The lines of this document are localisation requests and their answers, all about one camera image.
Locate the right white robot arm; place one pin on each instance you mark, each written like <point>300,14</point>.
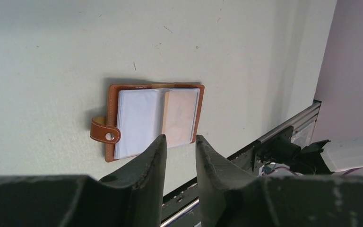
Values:
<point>319,158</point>

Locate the brown leather card holder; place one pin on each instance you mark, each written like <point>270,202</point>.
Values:
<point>134,118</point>

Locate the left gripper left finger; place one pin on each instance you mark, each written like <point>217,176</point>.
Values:
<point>131,196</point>

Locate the gold VIP credit card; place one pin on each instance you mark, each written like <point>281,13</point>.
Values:
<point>180,107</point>

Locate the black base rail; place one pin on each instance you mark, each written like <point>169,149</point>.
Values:
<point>219,192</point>

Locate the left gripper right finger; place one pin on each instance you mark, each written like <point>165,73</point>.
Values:
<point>304,201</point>

